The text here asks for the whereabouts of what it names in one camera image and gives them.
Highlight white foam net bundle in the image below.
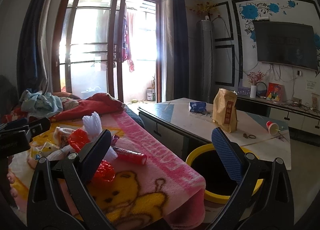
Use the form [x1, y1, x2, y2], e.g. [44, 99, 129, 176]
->
[82, 112, 103, 140]

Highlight red snack tube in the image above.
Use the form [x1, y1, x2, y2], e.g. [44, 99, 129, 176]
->
[113, 147, 148, 166]

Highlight purple snack wrapper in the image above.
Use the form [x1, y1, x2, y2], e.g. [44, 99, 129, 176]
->
[111, 135, 120, 147]

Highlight yellow rimmed trash bin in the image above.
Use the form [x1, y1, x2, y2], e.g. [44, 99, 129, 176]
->
[185, 143, 264, 205]

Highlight left hand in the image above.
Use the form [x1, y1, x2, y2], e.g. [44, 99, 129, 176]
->
[7, 170, 18, 198]

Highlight light blue cloth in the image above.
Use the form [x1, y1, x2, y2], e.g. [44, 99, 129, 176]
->
[20, 90, 63, 118]

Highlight red paper cup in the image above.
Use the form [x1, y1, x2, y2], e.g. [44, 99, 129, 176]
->
[266, 121, 279, 136]

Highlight brown paper bag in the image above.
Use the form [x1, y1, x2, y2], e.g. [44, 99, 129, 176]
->
[212, 88, 238, 133]

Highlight white tv cabinet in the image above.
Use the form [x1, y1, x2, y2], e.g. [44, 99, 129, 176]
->
[236, 95, 319, 135]

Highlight red blanket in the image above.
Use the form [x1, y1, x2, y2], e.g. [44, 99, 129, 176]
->
[2, 92, 126, 123]

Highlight pink cartoon bear blanket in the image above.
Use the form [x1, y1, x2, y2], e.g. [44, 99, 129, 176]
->
[7, 111, 206, 229]

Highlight red framed picture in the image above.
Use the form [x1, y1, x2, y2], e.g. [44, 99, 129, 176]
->
[266, 82, 285, 101]

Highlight white coffee table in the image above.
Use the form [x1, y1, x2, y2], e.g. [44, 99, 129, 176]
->
[138, 98, 292, 170]

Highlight blue tissue pack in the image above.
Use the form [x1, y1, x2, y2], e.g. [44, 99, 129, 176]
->
[189, 101, 207, 113]

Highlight dark blue sofa cushion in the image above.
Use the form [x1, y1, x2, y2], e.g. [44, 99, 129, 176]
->
[124, 105, 145, 129]

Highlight white vase red flowers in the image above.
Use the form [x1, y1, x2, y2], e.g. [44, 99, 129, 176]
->
[247, 71, 265, 98]

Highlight brown framed glass door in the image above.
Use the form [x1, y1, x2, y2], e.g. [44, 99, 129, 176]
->
[52, 0, 161, 103]

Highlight dark blue curtain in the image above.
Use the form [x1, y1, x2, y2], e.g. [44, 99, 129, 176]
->
[172, 0, 189, 99]

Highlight grey standing air conditioner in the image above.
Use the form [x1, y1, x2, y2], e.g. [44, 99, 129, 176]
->
[195, 20, 213, 103]

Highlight yellow flowers on conditioner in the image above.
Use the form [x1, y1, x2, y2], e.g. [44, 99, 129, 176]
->
[188, 1, 218, 19]

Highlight black wall television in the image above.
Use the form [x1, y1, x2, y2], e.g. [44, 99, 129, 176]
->
[253, 21, 319, 71]

